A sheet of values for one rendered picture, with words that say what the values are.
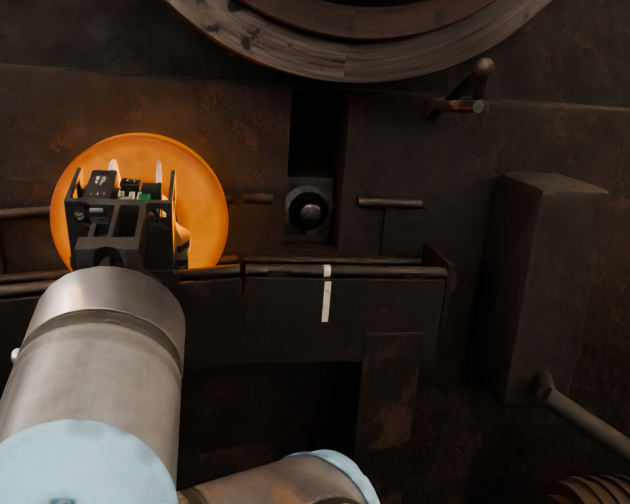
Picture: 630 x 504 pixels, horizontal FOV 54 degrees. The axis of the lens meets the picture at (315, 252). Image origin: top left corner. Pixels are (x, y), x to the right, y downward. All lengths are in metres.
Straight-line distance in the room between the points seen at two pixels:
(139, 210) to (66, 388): 0.16
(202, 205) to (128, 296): 0.23
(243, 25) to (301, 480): 0.35
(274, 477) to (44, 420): 0.19
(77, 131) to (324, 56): 0.25
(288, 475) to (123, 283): 0.17
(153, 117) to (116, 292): 0.30
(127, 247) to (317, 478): 0.20
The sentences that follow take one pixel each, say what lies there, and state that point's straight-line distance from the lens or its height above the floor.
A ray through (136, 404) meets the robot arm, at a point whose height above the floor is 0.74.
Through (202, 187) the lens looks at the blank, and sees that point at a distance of 0.57.
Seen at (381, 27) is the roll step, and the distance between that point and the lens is 0.53.
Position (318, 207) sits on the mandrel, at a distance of 0.67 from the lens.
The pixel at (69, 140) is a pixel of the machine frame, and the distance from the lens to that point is 0.64.
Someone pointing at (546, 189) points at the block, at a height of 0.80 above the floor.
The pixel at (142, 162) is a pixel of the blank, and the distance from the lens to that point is 0.57.
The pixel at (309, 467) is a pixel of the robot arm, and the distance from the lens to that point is 0.45.
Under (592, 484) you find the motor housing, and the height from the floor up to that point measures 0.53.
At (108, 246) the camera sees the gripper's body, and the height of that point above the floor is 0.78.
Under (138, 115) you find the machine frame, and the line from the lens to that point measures 0.63.
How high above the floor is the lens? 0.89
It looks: 17 degrees down
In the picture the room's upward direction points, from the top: 4 degrees clockwise
